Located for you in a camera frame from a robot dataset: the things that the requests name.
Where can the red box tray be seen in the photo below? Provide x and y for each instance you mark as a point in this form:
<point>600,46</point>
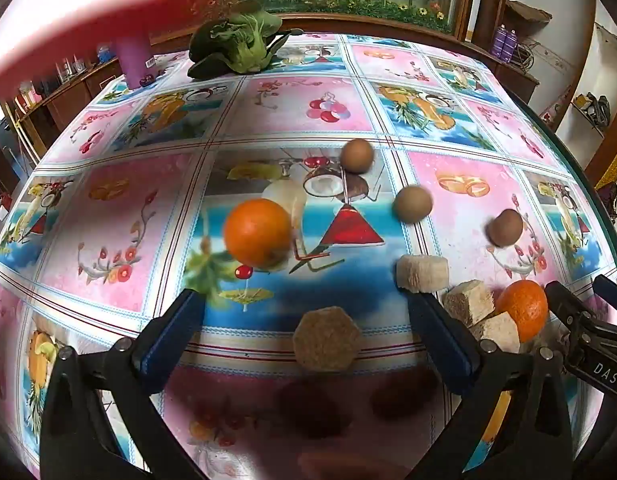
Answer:
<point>88,10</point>

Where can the cluttered wall shelf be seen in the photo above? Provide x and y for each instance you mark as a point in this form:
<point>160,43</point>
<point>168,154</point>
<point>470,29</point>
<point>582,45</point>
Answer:
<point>590,105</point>

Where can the purple water bottle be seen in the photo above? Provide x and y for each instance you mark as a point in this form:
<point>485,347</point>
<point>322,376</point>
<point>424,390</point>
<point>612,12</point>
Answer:
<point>133,60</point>

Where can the clear plastic bottle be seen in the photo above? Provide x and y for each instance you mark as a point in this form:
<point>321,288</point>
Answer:
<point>104,54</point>

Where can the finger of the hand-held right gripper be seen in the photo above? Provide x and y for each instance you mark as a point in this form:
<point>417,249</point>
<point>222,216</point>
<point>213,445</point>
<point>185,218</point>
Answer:
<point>613,297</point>
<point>570,310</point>

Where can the small cut pale cane piece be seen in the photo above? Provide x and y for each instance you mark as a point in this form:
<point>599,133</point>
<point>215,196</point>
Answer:
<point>467,302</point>
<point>498,332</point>

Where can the fruit print tablecloth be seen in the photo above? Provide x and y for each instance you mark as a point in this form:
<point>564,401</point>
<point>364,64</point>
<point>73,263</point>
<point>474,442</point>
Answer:
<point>138,210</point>

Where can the orange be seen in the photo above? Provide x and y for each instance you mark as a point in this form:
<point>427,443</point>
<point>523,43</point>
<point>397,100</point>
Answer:
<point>523,307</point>
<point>258,232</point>

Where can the large hexagonal pale cane piece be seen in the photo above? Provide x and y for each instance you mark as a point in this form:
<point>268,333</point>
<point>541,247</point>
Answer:
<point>328,340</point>

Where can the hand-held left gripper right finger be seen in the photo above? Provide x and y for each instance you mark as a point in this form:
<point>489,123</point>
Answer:
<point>446,347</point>

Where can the purple spray can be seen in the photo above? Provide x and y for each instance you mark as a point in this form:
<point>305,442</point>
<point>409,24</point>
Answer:
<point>499,40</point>
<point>511,42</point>

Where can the brown longan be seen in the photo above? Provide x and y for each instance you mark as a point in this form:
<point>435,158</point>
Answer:
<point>413,203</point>
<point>505,227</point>
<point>357,156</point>

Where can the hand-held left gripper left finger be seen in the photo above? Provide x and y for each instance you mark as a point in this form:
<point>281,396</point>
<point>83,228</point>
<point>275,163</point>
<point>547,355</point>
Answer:
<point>176,340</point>

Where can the green bok choy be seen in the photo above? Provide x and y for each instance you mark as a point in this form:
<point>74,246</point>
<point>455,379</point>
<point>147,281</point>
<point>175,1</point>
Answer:
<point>233,45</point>

